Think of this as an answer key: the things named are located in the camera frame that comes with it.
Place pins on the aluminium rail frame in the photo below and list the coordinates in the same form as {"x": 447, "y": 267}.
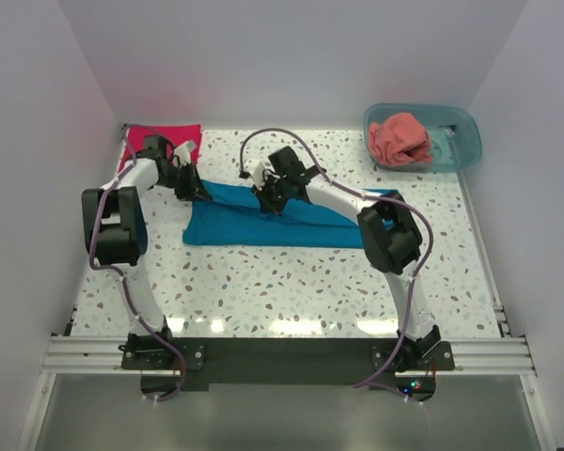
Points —
{"x": 94, "y": 355}

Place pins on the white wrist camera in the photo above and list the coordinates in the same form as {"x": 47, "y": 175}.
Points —
{"x": 185, "y": 151}
{"x": 256, "y": 168}

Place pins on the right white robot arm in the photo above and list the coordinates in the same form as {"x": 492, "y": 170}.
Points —
{"x": 389, "y": 234}

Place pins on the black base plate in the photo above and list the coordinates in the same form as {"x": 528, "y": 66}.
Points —
{"x": 196, "y": 364}

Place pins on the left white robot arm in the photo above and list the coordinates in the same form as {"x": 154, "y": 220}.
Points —
{"x": 117, "y": 238}

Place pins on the blue t shirt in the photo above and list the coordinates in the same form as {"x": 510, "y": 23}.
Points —
{"x": 233, "y": 217}

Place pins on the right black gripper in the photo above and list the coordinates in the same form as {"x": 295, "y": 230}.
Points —
{"x": 266, "y": 203}

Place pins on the teal plastic bin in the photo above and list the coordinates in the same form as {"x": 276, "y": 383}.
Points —
{"x": 455, "y": 140}

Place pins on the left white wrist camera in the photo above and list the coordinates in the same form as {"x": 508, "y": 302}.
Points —
{"x": 185, "y": 151}

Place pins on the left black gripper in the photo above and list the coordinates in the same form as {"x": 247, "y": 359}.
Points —
{"x": 195, "y": 188}

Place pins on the folded red t shirt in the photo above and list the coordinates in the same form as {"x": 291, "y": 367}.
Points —
{"x": 176, "y": 134}

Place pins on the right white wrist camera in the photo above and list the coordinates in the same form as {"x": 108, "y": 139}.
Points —
{"x": 256, "y": 168}

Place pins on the salmon t shirt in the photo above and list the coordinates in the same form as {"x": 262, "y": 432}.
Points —
{"x": 398, "y": 141}

